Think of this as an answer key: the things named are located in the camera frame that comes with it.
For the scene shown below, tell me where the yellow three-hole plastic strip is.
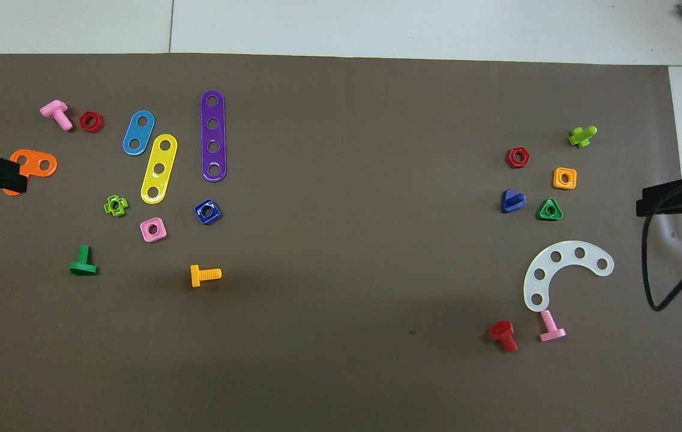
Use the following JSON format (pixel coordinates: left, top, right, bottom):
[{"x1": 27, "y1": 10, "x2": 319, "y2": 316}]
[{"x1": 140, "y1": 133, "x2": 179, "y2": 205}]

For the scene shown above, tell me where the blue two-hole plastic strip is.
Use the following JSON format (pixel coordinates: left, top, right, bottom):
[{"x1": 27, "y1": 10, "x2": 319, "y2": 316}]
[{"x1": 122, "y1": 110, "x2": 156, "y2": 157}]

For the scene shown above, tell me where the purple four-hole plastic strip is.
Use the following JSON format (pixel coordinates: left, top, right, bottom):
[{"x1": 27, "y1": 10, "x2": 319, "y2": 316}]
[{"x1": 200, "y1": 90, "x2": 228, "y2": 182}]

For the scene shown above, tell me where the pink square plastic nut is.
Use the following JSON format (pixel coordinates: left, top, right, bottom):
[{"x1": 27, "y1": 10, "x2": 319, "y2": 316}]
[{"x1": 140, "y1": 217, "x2": 168, "y2": 243}]

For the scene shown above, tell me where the red plastic screw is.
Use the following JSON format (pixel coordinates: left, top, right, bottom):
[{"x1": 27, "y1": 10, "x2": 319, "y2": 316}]
[{"x1": 489, "y1": 320, "x2": 519, "y2": 353}]

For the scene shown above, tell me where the white curved five-hole plate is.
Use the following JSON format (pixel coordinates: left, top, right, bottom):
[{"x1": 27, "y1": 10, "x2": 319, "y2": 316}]
[{"x1": 523, "y1": 241, "x2": 615, "y2": 313}]

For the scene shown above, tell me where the blue triangle-head plastic screw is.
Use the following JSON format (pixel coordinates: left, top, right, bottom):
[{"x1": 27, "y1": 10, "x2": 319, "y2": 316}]
[{"x1": 500, "y1": 189, "x2": 527, "y2": 214}]

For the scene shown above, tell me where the green triangular plastic nut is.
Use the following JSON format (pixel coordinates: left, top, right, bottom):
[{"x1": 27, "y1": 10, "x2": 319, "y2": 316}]
[{"x1": 537, "y1": 197, "x2": 564, "y2": 221}]

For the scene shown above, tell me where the brown table mat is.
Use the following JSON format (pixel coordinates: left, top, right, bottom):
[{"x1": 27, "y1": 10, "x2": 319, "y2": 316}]
[{"x1": 0, "y1": 53, "x2": 682, "y2": 432}]

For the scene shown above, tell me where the lime green cross screw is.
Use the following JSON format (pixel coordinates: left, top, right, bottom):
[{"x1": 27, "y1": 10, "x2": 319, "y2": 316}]
[{"x1": 567, "y1": 125, "x2": 598, "y2": 149}]

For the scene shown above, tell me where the green plastic screw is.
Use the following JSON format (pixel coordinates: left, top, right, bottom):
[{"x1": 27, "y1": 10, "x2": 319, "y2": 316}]
[{"x1": 69, "y1": 245, "x2": 99, "y2": 277}]

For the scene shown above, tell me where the orange plastic screw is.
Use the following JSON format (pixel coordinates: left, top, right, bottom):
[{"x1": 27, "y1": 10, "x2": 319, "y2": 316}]
[{"x1": 190, "y1": 264, "x2": 223, "y2": 289}]

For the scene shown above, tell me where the orange angled plastic plate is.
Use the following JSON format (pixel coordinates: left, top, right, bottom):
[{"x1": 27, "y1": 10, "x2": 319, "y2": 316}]
[{"x1": 2, "y1": 149, "x2": 58, "y2": 197}]

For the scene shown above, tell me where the pink plastic screw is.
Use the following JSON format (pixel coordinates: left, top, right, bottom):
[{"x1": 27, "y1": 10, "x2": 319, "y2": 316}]
[
  {"x1": 539, "y1": 309, "x2": 567, "y2": 343},
  {"x1": 40, "y1": 100, "x2": 74, "y2": 132}
]

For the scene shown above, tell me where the blue square plastic nut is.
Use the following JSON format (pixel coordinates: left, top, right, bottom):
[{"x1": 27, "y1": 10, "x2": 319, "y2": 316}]
[{"x1": 194, "y1": 199, "x2": 223, "y2": 226}]

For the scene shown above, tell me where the orange square plastic nut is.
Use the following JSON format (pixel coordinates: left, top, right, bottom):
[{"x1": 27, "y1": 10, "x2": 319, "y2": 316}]
[{"x1": 552, "y1": 167, "x2": 578, "y2": 191}]

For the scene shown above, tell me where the red hexagonal plastic nut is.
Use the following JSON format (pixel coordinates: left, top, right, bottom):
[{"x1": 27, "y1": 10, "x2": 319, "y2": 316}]
[
  {"x1": 505, "y1": 146, "x2": 531, "y2": 169},
  {"x1": 79, "y1": 110, "x2": 105, "y2": 133}
]

